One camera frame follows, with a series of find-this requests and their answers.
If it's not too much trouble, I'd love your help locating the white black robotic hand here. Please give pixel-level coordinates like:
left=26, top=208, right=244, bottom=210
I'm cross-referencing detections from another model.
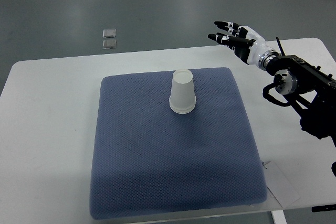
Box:
left=208, top=21, right=277, bottom=69

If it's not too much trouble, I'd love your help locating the white paper cup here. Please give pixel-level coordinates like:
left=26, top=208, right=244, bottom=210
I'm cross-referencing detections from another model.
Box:
left=169, top=69, right=196, bottom=108
left=170, top=103, right=196, bottom=114

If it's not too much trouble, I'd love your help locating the white paper cup on cushion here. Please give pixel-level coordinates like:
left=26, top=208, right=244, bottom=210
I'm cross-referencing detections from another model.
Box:
left=170, top=103, right=196, bottom=114

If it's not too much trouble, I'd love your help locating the white paper tag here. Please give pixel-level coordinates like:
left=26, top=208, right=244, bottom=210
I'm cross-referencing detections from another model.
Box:
left=263, top=162, right=300, bottom=208

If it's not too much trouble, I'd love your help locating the upper metal floor plate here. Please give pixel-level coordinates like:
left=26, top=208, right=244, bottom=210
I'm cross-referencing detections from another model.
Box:
left=102, top=28, right=116, bottom=38

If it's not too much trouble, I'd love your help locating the blue textured foam cushion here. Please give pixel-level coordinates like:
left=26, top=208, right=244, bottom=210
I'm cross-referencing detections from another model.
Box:
left=90, top=68, right=267, bottom=220

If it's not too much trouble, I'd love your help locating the white table leg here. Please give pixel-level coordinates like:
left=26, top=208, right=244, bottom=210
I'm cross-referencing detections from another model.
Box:
left=271, top=210, right=287, bottom=224

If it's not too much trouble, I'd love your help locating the black table control panel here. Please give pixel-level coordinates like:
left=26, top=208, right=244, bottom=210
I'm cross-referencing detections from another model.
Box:
left=311, top=204, right=336, bottom=212

